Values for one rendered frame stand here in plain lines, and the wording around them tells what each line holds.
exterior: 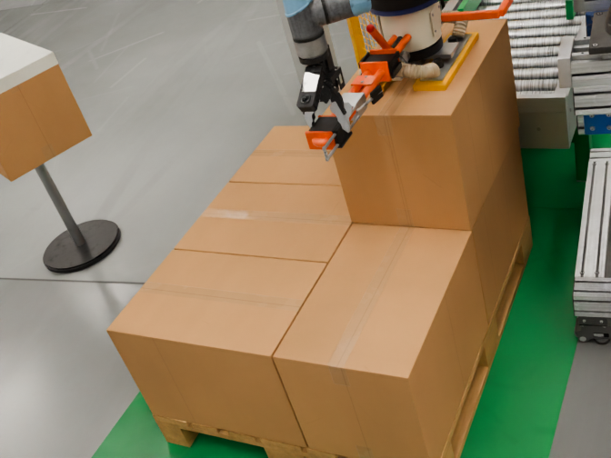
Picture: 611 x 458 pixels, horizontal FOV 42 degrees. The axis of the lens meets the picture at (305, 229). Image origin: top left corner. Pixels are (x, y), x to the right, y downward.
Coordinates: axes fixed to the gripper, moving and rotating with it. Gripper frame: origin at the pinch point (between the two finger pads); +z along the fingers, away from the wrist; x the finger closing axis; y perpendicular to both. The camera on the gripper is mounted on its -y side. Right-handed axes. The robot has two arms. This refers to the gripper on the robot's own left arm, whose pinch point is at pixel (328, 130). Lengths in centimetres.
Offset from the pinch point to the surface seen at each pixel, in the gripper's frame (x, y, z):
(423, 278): -13, 8, 53
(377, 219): 10, 30, 52
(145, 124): 240, 178, 108
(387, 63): -3.2, 33.1, -1.2
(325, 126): 0.2, -1.0, -1.7
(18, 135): 171, 41, 31
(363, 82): 0.0, 22.9, -1.0
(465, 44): -13, 68, 11
